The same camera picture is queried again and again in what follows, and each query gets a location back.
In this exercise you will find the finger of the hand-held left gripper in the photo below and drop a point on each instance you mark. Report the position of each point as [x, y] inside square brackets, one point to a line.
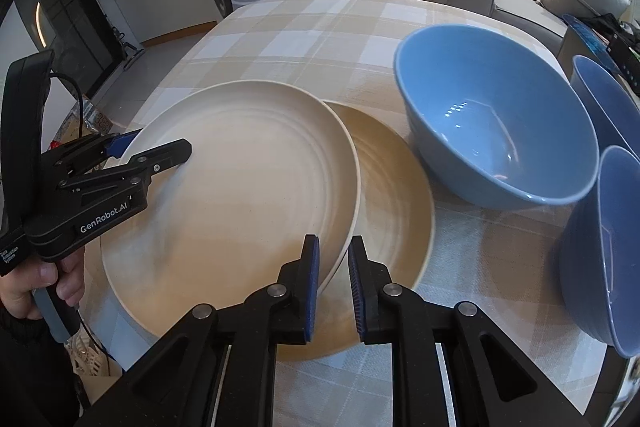
[117, 144]
[165, 154]

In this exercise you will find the blue bowl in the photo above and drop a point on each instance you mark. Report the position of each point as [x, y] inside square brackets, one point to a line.
[500, 122]
[600, 257]
[610, 107]

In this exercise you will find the black box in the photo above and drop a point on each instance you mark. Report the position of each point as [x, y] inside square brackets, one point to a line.
[627, 57]

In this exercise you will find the person's left forearm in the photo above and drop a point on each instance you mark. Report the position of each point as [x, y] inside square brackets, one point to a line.
[30, 367]

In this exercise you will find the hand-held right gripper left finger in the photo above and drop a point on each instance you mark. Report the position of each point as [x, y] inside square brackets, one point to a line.
[311, 287]

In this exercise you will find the person's left hand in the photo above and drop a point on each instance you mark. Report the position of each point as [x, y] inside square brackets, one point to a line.
[70, 277]

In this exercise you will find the cream plate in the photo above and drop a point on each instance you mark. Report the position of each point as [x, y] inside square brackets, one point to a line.
[390, 207]
[240, 197]

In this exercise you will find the black clothes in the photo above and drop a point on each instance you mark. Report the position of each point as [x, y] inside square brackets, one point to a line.
[602, 24]

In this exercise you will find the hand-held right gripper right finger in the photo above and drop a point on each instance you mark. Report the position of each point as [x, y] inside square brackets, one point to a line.
[357, 292]

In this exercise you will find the floor mop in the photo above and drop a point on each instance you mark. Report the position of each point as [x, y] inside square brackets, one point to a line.
[131, 52]

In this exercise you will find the dark glass door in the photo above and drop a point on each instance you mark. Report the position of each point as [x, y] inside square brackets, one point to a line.
[55, 17]

